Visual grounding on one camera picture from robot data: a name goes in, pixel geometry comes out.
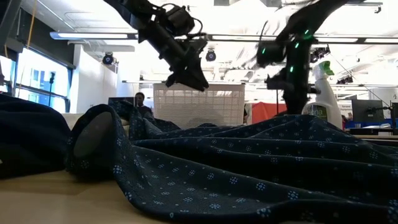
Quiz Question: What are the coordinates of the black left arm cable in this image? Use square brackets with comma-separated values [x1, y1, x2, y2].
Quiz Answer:
[161, 2, 205, 40]

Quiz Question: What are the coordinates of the large window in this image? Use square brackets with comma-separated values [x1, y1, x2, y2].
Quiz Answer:
[0, 46, 75, 114]

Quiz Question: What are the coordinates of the red cloth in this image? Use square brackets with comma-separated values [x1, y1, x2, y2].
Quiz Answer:
[250, 101, 288, 125]

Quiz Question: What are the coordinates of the yellow hanging cable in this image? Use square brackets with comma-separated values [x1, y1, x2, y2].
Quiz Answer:
[26, 0, 38, 49]

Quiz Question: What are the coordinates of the black computer monitor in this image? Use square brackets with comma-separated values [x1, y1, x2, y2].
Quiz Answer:
[351, 98, 385, 123]
[107, 96, 137, 106]

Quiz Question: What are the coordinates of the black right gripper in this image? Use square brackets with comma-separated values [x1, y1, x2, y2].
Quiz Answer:
[279, 39, 312, 116]

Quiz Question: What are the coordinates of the navy dotted garment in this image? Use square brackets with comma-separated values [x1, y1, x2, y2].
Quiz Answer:
[65, 100, 398, 224]

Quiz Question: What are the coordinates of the thin black stand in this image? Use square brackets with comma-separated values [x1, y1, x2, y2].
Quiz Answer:
[47, 72, 56, 108]

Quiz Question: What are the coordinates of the cream white garment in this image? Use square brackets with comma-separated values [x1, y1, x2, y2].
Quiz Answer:
[62, 112, 130, 131]

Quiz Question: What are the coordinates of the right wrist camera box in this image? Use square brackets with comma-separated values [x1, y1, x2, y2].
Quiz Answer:
[264, 74, 292, 91]

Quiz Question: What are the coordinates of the navy garment white lettered waistband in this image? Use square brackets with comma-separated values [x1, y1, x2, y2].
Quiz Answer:
[0, 94, 72, 180]

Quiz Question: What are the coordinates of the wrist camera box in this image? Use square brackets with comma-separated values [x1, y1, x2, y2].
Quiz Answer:
[166, 4, 197, 37]
[264, 74, 292, 91]

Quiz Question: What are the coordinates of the black ceiling lamp cluster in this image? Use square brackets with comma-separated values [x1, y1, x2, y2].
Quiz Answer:
[310, 45, 331, 65]

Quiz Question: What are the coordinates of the black metal table frame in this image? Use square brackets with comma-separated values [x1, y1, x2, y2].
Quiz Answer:
[348, 127, 398, 147]

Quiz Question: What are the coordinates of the white spray bottle green trigger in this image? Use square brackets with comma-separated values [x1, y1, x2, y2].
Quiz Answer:
[302, 60, 344, 130]

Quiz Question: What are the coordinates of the white plastic laundry basket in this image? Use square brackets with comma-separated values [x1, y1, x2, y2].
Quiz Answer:
[152, 82, 246, 129]

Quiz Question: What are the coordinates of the long ceiling light bar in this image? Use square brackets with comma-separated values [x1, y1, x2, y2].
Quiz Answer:
[49, 30, 398, 44]

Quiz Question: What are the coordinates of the white poster sign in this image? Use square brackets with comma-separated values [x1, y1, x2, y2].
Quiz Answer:
[337, 99, 354, 123]

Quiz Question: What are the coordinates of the person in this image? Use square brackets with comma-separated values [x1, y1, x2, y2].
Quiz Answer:
[134, 91, 154, 118]

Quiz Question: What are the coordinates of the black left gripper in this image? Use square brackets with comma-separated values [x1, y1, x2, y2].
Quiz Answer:
[137, 19, 210, 92]

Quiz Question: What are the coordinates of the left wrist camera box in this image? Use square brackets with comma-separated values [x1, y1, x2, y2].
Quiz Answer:
[166, 4, 197, 37]

